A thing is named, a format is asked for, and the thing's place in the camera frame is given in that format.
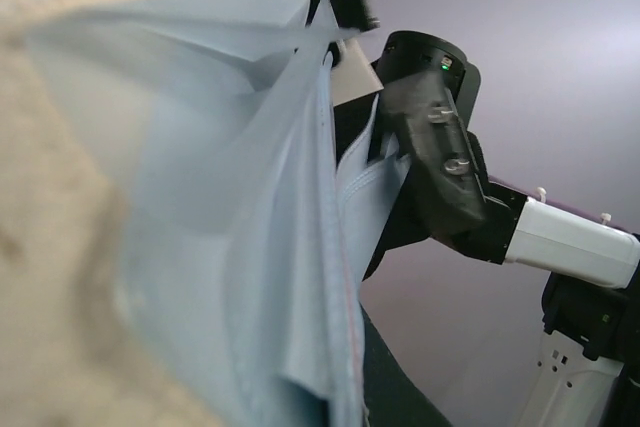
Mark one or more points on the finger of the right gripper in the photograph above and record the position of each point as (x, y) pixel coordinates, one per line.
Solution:
(419, 110)

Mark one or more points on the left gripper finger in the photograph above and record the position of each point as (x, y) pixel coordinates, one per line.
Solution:
(391, 398)

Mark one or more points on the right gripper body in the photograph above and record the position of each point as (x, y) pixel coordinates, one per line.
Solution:
(489, 242)

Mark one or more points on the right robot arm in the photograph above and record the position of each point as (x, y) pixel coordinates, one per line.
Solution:
(588, 368)

